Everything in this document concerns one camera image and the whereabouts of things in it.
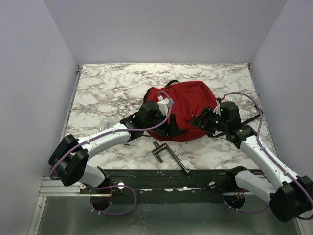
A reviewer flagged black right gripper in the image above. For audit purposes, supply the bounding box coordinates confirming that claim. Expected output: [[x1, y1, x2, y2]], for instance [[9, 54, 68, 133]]
[[189, 106, 228, 135]]

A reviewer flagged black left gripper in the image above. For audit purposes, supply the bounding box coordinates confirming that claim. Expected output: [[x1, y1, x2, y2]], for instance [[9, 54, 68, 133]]
[[144, 111, 182, 138]]

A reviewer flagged red backpack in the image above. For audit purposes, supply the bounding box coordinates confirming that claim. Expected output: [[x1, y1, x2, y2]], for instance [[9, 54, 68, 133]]
[[141, 79, 265, 143]]

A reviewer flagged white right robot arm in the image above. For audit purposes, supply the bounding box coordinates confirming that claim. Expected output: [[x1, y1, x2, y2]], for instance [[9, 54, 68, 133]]
[[191, 102, 313, 222]]

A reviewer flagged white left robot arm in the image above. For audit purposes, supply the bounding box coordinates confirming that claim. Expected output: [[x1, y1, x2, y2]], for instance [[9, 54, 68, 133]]
[[48, 96, 177, 193]]

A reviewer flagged clear plastic bag of parts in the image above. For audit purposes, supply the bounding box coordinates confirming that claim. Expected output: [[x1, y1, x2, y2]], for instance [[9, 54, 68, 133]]
[[99, 119, 114, 132]]

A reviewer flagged dark metal T-shaped tool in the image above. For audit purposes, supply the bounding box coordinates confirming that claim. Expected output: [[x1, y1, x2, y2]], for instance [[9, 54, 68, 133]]
[[152, 141, 190, 175]]

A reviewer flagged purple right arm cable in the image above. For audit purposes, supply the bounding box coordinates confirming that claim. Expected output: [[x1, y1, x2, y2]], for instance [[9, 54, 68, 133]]
[[217, 92, 313, 220]]

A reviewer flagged aluminium rail frame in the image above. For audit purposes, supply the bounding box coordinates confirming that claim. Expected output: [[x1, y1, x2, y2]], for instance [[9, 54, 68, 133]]
[[29, 64, 303, 235]]

